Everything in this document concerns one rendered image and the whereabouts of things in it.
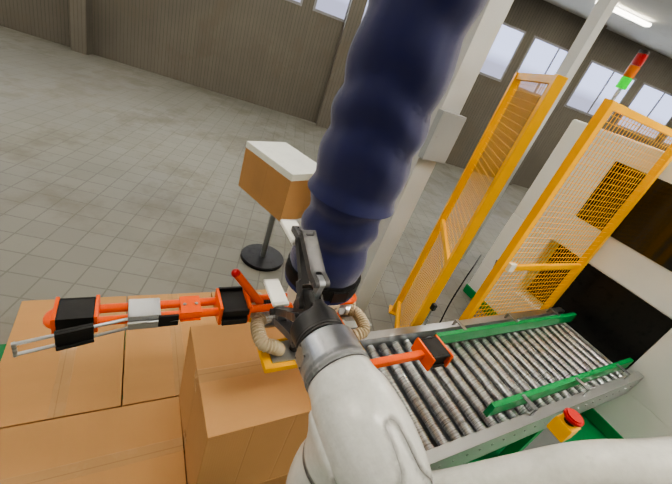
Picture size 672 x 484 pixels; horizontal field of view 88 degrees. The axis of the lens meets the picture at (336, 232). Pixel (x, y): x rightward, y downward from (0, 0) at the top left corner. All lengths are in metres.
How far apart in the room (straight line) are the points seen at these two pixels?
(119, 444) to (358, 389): 1.25
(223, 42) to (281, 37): 1.26
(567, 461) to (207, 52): 8.92
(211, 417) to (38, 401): 0.75
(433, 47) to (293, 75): 8.14
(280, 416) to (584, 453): 0.81
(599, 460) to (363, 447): 0.33
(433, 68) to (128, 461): 1.48
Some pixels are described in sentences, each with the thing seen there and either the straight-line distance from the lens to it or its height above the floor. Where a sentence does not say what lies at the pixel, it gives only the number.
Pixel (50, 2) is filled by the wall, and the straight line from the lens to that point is 10.15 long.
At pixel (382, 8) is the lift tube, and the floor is 2.01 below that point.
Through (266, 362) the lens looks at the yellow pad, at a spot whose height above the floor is 1.12.
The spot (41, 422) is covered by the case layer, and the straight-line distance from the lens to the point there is 1.68.
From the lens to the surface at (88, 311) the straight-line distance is 0.98.
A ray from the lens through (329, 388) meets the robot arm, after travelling 0.44.
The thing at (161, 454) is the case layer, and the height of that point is 0.54.
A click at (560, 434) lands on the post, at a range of 1.74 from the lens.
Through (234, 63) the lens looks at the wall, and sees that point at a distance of 8.97.
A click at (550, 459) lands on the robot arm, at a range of 0.61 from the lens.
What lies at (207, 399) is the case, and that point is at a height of 0.94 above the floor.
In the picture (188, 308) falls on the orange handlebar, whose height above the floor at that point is 1.24.
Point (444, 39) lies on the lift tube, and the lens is 0.78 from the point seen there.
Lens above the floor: 1.94
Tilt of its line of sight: 28 degrees down
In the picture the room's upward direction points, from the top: 20 degrees clockwise
